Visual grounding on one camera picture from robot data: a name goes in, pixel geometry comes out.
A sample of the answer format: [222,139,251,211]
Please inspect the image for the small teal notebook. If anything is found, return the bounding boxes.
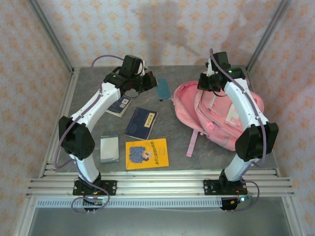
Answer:
[156,78,171,101]

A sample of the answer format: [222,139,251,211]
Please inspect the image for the pink backpack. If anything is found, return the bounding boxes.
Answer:
[173,81,265,157]

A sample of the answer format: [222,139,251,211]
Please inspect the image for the thick navy book with barcode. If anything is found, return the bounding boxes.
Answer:
[105,95,132,118]

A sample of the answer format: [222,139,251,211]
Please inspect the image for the navy book with yellow label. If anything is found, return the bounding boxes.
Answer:
[124,107,158,141]

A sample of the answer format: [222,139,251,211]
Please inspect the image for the grey notebook with blue edge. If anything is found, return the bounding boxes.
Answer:
[100,134,120,165]

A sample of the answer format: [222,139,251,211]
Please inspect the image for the grey metal panel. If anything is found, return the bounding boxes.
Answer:
[27,207,293,236]

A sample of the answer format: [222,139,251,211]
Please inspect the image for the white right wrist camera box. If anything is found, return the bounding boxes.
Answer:
[205,59,216,77]

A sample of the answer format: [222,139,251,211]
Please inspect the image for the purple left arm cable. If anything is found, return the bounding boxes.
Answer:
[54,55,124,214]

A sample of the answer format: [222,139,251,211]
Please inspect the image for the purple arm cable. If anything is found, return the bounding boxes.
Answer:
[209,48,261,213]
[54,55,124,214]

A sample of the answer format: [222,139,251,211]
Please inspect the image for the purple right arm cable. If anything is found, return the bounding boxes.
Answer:
[209,48,261,213]

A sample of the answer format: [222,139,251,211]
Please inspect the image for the aluminium frame post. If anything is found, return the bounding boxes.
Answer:
[246,0,293,72]
[27,0,74,72]

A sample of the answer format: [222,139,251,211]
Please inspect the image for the aluminium side rail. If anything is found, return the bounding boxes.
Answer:
[39,68,81,177]

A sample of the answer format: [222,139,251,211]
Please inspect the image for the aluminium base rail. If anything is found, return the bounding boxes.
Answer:
[26,168,296,199]

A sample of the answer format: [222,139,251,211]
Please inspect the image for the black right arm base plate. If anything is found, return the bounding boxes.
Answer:
[203,179,248,196]

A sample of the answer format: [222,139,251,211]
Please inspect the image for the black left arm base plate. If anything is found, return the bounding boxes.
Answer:
[72,180,118,197]

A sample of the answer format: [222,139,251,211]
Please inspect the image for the white slotted cable tray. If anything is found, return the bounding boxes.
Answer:
[36,198,223,208]

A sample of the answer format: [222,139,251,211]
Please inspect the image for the aluminium frame leg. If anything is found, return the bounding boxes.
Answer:
[283,194,308,236]
[14,196,37,236]

